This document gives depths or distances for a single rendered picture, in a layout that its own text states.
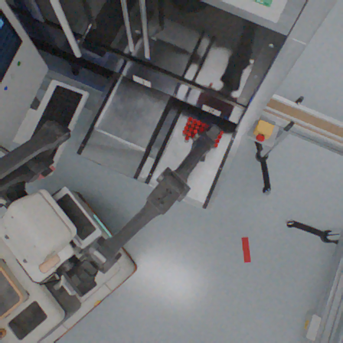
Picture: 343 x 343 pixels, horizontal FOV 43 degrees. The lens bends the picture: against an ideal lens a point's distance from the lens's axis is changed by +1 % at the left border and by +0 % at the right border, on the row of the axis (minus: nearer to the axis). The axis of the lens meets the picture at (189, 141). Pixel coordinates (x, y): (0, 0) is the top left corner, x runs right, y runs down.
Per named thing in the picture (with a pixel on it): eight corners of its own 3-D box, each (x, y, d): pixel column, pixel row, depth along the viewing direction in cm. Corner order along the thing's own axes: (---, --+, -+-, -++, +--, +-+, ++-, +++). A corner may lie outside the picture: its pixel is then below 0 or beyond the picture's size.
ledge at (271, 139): (256, 112, 210) (257, 111, 208) (281, 122, 209) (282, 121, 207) (246, 137, 206) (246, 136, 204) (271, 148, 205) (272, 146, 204)
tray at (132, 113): (125, 68, 210) (125, 65, 206) (174, 89, 208) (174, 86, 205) (95, 129, 201) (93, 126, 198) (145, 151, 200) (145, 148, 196)
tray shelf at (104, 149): (117, 66, 212) (116, 64, 210) (248, 121, 208) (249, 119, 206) (72, 152, 200) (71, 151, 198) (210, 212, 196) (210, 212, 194)
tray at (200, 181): (181, 115, 205) (181, 112, 202) (231, 136, 204) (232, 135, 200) (151, 179, 197) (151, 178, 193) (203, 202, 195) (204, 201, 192)
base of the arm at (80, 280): (60, 271, 153) (80, 298, 152) (72, 259, 150) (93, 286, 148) (76, 261, 161) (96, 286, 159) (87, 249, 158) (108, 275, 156)
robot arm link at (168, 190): (151, 186, 129) (175, 209, 130) (168, 167, 141) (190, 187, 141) (79, 259, 151) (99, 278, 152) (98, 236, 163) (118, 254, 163)
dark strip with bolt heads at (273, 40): (229, 117, 194) (270, 27, 117) (238, 121, 193) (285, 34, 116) (228, 119, 193) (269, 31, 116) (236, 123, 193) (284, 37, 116)
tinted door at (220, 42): (150, 63, 175) (142, -28, 119) (247, 104, 173) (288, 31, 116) (149, 64, 175) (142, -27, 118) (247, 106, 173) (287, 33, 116)
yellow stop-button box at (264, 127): (258, 120, 198) (261, 115, 191) (272, 126, 198) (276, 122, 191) (252, 135, 196) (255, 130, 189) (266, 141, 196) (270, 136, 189)
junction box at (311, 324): (307, 311, 226) (312, 313, 217) (316, 315, 226) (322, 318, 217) (299, 334, 223) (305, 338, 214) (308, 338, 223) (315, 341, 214)
